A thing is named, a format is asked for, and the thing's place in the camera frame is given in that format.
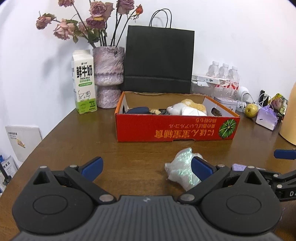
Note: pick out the clear water bottle right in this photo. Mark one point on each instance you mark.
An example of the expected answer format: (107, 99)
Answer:
(234, 81)

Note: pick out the white cloth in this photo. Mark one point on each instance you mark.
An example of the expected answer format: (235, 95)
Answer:
(189, 111)

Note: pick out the clear water bottle left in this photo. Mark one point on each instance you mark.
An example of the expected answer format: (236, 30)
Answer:
(213, 69)

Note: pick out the clear food container with lid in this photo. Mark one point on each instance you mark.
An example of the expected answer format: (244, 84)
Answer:
(203, 88)

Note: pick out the purple textured flower vase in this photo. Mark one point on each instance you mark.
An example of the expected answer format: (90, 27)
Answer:
(108, 75)

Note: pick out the purple tissue packet bag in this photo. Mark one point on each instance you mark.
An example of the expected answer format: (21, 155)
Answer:
(267, 118)

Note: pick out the dried pink roses bouquet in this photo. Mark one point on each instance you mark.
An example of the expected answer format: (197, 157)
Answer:
(93, 28)

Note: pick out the yellow thermos jug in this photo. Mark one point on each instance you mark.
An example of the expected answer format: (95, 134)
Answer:
(288, 126)

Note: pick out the purple woven drawstring pouch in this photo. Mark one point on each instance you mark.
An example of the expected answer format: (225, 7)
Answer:
(238, 167)

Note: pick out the small white desk fan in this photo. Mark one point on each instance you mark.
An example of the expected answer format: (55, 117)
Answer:
(242, 96)

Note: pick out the black paper shopping bag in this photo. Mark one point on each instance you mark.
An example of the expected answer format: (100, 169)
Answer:
(158, 60)

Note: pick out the small wooden block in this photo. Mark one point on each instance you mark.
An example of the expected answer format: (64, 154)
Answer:
(155, 111)

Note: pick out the colourful snack packet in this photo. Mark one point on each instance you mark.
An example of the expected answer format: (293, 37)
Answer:
(279, 104)

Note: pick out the iridescent crumpled plastic bag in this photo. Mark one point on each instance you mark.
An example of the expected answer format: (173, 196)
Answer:
(179, 170)

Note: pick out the yellow green apple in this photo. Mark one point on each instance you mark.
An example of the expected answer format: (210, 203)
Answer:
(251, 110)

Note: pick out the yellow white hamster plush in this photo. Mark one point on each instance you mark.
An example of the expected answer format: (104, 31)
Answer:
(176, 108)

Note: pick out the white green milk carton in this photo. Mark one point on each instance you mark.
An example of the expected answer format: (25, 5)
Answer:
(83, 81)

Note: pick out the white flat carton box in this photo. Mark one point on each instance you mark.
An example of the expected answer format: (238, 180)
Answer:
(209, 79)

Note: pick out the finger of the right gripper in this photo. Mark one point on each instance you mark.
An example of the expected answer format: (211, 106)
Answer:
(285, 154)
(272, 174)

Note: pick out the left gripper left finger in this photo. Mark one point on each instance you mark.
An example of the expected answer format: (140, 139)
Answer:
(82, 178)

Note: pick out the clear water bottle middle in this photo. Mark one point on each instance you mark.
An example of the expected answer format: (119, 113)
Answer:
(223, 74)

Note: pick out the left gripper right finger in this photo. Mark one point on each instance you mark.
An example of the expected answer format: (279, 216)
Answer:
(212, 178)

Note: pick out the navy blue zip pouch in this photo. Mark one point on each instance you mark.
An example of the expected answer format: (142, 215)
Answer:
(139, 110)

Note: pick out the pale floral tin box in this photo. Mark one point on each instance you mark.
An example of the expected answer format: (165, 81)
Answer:
(230, 103)

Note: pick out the clear water bottle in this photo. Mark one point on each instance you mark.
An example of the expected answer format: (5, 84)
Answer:
(223, 74)
(234, 81)
(213, 69)

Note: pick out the red cardboard pumpkin box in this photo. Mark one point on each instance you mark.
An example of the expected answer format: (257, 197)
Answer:
(220, 123)

